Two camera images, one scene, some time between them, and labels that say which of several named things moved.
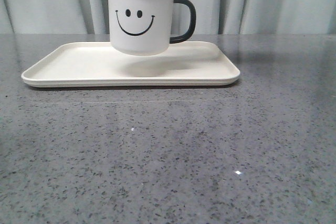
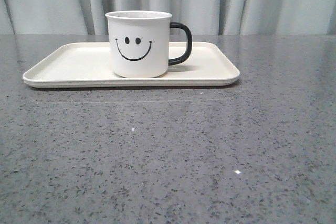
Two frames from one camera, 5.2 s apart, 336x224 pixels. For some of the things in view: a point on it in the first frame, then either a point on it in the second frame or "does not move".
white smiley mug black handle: x=140 y=18 → x=139 y=42
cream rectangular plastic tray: x=95 y=64 does not move
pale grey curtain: x=226 y=2 does not move
